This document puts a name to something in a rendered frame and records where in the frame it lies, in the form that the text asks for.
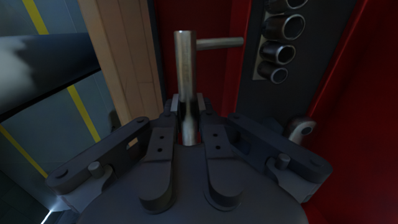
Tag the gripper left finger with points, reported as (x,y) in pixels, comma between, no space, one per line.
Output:
(157,161)

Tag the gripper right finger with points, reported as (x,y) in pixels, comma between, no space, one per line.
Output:
(222,168)

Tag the steel ratchet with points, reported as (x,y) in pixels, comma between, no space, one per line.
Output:
(185,71)

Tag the red tray with dark liner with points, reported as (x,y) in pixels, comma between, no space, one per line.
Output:
(267,99)

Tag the red toolbox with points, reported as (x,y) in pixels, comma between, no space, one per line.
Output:
(357,124)

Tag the steel rounded lug with hole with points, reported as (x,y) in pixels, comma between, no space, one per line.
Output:
(295,127)

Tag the dark steel socket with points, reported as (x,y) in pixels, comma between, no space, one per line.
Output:
(269,51)
(275,28)
(265,71)
(276,4)

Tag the steel round rod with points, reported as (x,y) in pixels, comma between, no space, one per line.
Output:
(220,43)

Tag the grey socket rail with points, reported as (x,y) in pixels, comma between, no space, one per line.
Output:
(257,67)

